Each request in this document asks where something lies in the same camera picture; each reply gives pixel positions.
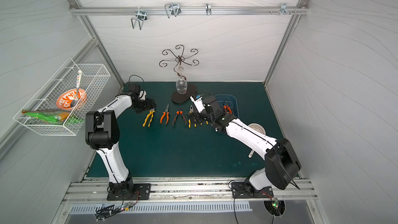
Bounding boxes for small yellow black pliers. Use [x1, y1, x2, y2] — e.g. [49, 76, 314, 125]
[188, 105, 197, 128]

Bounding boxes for orange black pliers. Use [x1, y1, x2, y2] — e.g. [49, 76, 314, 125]
[172, 109, 187, 128]

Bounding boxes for orange long nose pliers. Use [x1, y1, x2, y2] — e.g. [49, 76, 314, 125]
[160, 104, 170, 125]

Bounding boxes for orange combination pliers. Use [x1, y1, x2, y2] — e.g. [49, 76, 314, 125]
[223, 105, 233, 114]

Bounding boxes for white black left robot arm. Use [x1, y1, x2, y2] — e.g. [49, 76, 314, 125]
[85, 83, 156, 194]

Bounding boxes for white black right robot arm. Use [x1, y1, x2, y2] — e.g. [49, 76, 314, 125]
[190, 96, 301, 191]

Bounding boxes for teal plastic storage box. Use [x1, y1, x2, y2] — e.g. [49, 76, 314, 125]
[215, 94, 239, 118]

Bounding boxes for clear wine glass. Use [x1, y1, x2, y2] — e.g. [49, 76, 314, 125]
[176, 76, 188, 94]

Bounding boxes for white patterned ceramic bowl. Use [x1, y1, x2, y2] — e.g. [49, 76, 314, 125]
[248, 123, 266, 135]

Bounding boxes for spoon in basket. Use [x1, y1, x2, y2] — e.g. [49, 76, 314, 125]
[70, 70, 83, 108]

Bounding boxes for orange patterned plate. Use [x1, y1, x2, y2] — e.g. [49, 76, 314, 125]
[56, 89, 87, 111]

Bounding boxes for metal hook clamp left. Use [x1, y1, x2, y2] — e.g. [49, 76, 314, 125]
[131, 9, 148, 30]

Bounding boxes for metal hook clamp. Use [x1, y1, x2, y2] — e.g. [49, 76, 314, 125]
[269, 3, 297, 16]
[131, 9, 148, 30]
[164, 3, 181, 18]

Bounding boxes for green snack bag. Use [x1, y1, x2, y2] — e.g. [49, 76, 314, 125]
[21, 110, 84, 124]

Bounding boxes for metal hook clamp middle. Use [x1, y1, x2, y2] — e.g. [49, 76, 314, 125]
[164, 3, 181, 18]

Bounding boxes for metal hook small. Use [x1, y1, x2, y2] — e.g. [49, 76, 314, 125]
[205, 3, 211, 16]

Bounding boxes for metal hook clamp right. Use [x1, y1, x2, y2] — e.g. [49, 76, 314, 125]
[269, 3, 297, 16]

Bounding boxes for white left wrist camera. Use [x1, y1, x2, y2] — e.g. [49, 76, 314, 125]
[138, 90, 147, 101]

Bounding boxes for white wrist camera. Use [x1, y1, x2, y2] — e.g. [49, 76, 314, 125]
[138, 90, 147, 101]
[190, 96, 205, 113]

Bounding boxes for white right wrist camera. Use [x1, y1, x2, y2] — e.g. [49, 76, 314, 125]
[190, 96, 205, 113]

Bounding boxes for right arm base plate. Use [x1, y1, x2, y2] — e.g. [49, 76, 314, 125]
[228, 180, 274, 199]

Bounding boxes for white wire basket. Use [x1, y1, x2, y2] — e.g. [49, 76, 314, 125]
[13, 58, 110, 136]

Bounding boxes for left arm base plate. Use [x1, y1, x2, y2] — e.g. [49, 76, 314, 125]
[106, 183, 152, 201]

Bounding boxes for white vented cable duct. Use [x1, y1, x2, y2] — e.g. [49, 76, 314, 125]
[69, 201, 252, 215]

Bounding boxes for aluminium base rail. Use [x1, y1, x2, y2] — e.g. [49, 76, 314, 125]
[62, 177, 318, 204]

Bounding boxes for aluminium cross rail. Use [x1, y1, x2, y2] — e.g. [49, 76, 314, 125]
[70, 5, 309, 17]

